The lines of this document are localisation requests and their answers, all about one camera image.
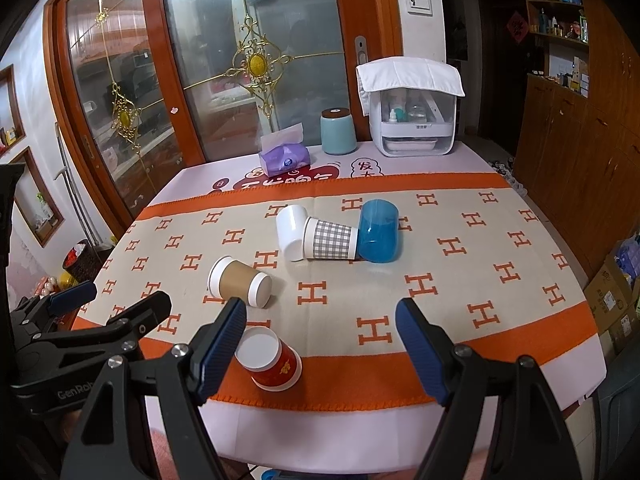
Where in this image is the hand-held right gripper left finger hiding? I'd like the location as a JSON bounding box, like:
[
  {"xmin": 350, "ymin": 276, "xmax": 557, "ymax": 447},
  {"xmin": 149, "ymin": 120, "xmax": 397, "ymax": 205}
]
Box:
[{"xmin": 60, "ymin": 297, "xmax": 247, "ymax": 480}]

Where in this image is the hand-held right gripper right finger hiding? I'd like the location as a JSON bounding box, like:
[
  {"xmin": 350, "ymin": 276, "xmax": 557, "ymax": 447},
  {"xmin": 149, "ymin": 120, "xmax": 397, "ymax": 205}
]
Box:
[{"xmin": 395, "ymin": 297, "xmax": 587, "ymax": 480}]

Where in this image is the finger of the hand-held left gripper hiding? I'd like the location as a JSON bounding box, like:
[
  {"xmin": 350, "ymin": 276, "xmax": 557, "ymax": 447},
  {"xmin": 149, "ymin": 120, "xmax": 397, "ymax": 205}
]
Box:
[
  {"xmin": 106, "ymin": 290, "xmax": 172, "ymax": 358},
  {"xmin": 10, "ymin": 280, "xmax": 98, "ymax": 335}
]

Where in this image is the red paper cup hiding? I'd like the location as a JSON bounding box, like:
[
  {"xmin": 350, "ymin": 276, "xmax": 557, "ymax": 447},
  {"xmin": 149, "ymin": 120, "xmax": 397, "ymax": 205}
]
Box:
[{"xmin": 234, "ymin": 326, "xmax": 303, "ymax": 392}]

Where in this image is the brown paper cup white lid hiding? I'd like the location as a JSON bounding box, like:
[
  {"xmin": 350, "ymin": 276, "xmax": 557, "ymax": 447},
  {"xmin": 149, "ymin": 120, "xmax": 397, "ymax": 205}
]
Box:
[{"xmin": 207, "ymin": 255, "xmax": 274, "ymax": 309}]

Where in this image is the blue plastic cup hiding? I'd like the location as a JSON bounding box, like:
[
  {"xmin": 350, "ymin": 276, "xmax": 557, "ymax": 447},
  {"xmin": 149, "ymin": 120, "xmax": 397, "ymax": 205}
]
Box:
[{"xmin": 355, "ymin": 199, "xmax": 404, "ymax": 264}]

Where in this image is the grey checked paper cup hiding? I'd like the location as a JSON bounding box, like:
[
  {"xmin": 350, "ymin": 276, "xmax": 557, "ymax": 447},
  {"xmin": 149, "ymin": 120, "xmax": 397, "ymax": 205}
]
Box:
[{"xmin": 302, "ymin": 217, "xmax": 360, "ymax": 261}]

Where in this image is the dark woven basket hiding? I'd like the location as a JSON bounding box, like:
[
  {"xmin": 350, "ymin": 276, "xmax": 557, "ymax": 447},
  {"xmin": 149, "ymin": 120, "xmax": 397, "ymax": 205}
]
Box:
[{"xmin": 62, "ymin": 240, "xmax": 116, "ymax": 283}]

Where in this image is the metal pole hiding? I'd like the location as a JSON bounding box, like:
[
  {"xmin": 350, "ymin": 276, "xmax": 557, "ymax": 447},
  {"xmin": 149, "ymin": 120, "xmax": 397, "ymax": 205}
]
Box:
[{"xmin": 54, "ymin": 124, "xmax": 102, "ymax": 248}]

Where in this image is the orange patterned blanket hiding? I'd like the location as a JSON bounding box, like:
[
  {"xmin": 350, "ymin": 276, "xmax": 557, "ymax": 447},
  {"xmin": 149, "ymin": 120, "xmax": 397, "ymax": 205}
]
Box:
[{"xmin": 70, "ymin": 171, "xmax": 601, "ymax": 405}]

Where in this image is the pink printed tablecloth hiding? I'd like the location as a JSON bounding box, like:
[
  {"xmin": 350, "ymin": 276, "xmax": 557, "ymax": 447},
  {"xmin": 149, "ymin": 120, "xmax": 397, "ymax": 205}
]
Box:
[{"xmin": 112, "ymin": 139, "xmax": 607, "ymax": 468}]

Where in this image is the cardboard box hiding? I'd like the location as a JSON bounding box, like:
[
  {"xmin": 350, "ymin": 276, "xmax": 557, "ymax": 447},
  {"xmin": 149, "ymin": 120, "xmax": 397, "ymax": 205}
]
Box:
[{"xmin": 582, "ymin": 255, "xmax": 640, "ymax": 358}]

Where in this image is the purple tissue pack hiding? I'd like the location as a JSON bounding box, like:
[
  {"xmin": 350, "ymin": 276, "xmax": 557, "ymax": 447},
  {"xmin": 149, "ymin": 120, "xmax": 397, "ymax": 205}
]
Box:
[{"xmin": 258, "ymin": 122, "xmax": 311, "ymax": 179}]

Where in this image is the white bottle steriliser box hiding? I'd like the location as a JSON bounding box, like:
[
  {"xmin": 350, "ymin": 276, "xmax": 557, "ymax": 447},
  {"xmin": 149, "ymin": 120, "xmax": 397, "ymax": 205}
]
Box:
[{"xmin": 367, "ymin": 87, "xmax": 459, "ymax": 159}]

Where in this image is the blue plastic bag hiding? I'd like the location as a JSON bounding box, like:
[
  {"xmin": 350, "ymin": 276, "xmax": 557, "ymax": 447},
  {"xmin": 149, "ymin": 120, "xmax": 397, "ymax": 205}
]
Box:
[{"xmin": 614, "ymin": 232, "xmax": 640, "ymax": 287}]

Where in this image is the teal jar brown lid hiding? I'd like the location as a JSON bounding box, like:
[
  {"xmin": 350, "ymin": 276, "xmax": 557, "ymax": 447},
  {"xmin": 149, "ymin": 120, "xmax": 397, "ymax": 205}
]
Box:
[{"xmin": 320, "ymin": 107, "xmax": 358, "ymax": 156}]

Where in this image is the wooden glass sliding door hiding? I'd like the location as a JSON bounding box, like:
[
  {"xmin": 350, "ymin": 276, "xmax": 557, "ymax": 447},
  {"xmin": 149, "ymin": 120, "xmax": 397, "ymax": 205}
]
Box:
[{"xmin": 44, "ymin": 0, "xmax": 405, "ymax": 243}]

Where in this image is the wooden shelf cabinet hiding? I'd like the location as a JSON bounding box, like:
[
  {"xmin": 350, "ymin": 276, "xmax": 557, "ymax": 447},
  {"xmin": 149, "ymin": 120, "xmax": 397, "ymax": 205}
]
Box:
[{"xmin": 514, "ymin": 0, "xmax": 640, "ymax": 283}]

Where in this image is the white cloth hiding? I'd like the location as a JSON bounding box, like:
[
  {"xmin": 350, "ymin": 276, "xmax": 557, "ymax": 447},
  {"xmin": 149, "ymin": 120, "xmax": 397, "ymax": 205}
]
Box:
[{"xmin": 355, "ymin": 56, "xmax": 466, "ymax": 117}]

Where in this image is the red door decoration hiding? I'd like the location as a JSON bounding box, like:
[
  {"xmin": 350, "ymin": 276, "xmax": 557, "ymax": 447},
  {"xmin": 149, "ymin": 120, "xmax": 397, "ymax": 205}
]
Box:
[{"xmin": 505, "ymin": 12, "xmax": 529, "ymax": 47}]

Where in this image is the wooden wall niche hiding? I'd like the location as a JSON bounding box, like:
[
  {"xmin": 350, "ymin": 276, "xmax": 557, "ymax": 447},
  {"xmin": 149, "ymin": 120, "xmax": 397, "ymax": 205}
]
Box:
[
  {"xmin": 0, "ymin": 64, "xmax": 27, "ymax": 147},
  {"xmin": 9, "ymin": 147, "xmax": 66, "ymax": 249}
]

